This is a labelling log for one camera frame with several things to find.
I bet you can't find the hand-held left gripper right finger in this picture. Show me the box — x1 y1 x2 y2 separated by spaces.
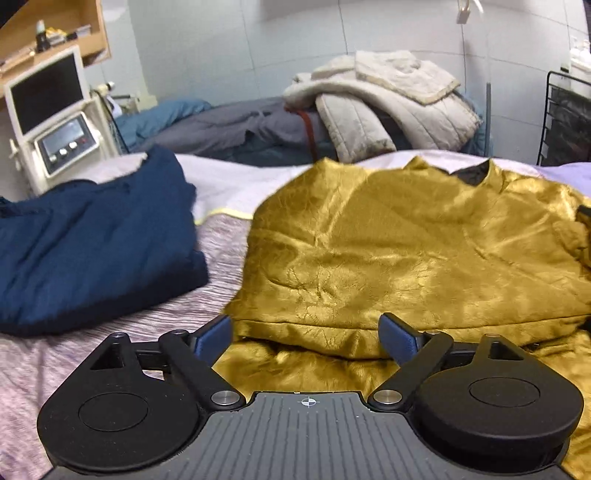
367 312 525 411

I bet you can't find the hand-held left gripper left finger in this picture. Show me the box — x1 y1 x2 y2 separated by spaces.
90 315 246 411

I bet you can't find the golden satin garment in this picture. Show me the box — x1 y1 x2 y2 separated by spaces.
210 157 591 478

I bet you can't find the purple striped blanket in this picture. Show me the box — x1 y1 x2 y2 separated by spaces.
0 215 254 480

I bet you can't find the navy blue folded garment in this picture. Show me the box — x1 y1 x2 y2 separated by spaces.
0 144 209 337

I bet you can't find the blue duvet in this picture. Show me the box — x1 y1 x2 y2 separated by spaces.
113 99 215 148

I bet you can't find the beige quilted coat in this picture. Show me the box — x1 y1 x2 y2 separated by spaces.
283 50 482 163

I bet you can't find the white machine with screen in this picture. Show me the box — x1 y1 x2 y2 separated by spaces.
4 45 122 197

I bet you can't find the grey lamp pole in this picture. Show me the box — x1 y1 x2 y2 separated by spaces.
455 0 495 160

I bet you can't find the black wire rack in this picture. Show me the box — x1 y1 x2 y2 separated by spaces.
536 69 591 168

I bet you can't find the wooden wall shelf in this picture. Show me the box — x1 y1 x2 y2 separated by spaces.
0 0 112 109

